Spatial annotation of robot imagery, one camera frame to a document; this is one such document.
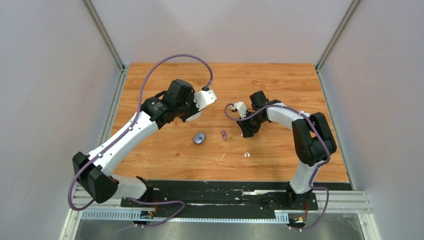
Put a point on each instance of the white earbud charging case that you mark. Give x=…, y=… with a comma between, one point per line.
x=193, y=117

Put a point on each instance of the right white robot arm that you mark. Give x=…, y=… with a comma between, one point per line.
x=314, y=142

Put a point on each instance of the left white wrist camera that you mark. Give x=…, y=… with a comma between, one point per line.
x=204, y=98

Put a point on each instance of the left aluminium frame post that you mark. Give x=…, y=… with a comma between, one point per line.
x=93, y=13

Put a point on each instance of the aluminium frame post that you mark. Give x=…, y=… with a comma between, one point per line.
x=349, y=13
x=93, y=13

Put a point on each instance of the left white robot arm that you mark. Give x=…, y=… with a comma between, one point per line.
x=94, y=170

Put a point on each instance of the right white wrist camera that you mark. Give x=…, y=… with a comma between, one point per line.
x=240, y=108

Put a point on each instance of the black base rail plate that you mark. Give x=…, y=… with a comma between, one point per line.
x=224, y=199

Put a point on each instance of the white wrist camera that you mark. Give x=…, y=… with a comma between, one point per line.
x=240, y=108
x=204, y=98

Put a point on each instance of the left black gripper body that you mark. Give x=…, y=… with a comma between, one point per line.
x=185, y=109

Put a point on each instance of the blue-grey earbud case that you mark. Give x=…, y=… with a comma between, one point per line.
x=199, y=138

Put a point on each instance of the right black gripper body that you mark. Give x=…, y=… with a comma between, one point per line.
x=251, y=125

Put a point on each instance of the right aluminium frame post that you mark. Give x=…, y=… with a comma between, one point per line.
x=349, y=13

